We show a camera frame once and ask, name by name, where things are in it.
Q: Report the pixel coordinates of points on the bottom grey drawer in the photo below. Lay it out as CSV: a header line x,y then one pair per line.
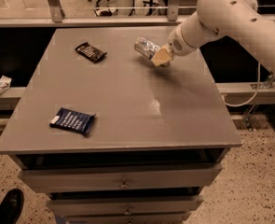
x,y
161,218

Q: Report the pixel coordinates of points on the black shoe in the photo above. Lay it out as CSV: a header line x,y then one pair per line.
x,y
11,207

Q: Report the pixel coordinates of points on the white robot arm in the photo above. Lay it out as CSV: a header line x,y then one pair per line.
x,y
214,19

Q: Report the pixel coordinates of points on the blue snack bar wrapper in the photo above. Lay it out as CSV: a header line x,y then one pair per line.
x,y
72,121

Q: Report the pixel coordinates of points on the grey drawer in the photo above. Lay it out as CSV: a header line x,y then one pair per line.
x,y
161,218
119,206
121,178

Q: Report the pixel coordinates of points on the grey drawer cabinet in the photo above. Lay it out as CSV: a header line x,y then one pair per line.
x,y
144,115

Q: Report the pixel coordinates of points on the grey metal railing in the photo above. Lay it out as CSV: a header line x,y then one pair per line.
x,y
81,13

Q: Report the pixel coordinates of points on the silver redbull can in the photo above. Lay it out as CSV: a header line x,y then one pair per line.
x,y
146,47

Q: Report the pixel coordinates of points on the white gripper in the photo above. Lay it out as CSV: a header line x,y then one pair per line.
x,y
176,43

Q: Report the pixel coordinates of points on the top grey drawer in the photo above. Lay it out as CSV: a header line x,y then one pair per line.
x,y
121,178

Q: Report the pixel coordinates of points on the black rxbar chocolate wrapper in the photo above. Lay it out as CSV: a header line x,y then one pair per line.
x,y
91,53

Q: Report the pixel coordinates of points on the middle grey drawer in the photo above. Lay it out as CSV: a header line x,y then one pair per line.
x,y
119,206

